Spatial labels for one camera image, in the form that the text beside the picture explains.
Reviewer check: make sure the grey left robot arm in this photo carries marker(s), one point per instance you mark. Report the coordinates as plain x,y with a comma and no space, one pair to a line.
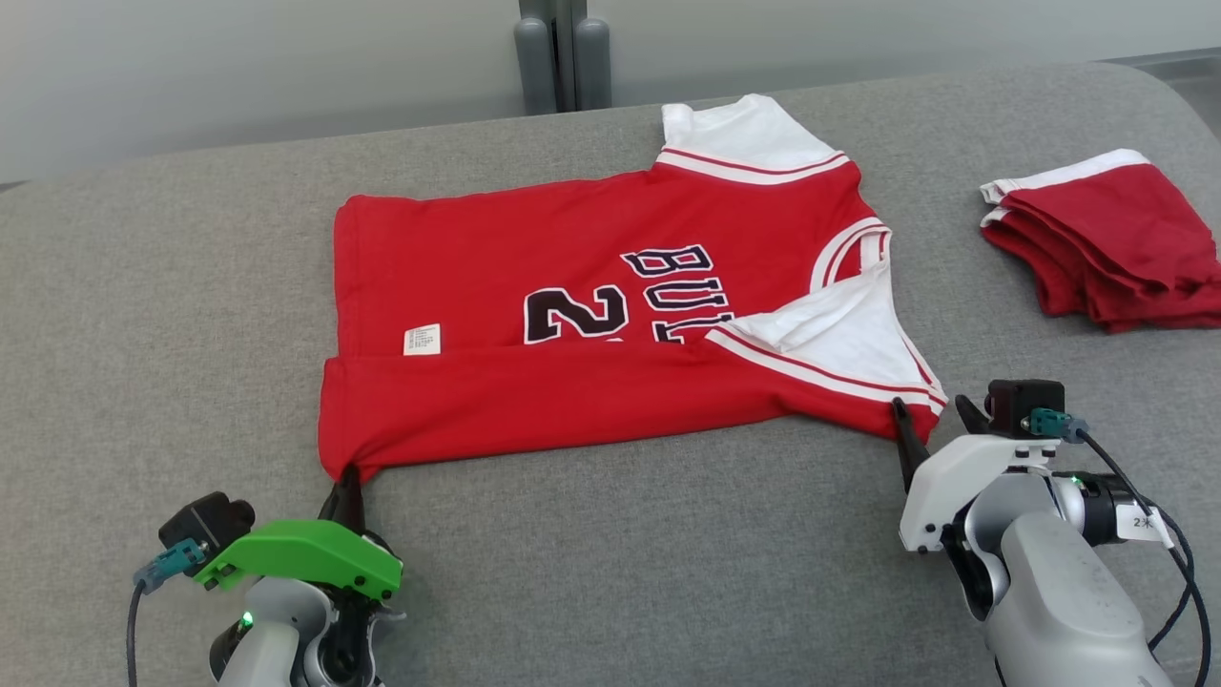
267,639

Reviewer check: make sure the red Bulls jersey shirt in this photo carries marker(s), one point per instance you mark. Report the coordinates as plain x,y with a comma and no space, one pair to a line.
477,267

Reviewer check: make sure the grey wall baseboard strip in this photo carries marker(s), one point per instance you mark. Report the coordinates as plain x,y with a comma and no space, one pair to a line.
1173,59

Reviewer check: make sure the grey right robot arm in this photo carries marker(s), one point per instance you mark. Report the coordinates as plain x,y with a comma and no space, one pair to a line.
1059,592

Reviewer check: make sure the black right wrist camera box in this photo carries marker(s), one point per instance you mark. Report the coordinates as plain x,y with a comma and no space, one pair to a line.
1021,401

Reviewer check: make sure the red white-striped Bulls shorts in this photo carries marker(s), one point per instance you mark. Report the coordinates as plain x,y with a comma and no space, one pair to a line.
1116,239

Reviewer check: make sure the white paper label tag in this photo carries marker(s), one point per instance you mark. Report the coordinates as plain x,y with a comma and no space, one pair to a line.
1149,525

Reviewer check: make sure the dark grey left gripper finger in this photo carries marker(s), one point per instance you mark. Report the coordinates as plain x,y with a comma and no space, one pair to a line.
348,506

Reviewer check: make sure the metal partition post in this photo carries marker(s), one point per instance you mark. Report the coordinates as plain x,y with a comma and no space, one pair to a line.
563,57

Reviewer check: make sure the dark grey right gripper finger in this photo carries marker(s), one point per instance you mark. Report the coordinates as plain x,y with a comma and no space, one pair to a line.
976,420
908,444

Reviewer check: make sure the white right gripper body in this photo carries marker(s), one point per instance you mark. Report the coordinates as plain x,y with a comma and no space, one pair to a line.
954,477

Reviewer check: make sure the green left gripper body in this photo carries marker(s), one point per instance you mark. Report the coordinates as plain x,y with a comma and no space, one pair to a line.
305,553

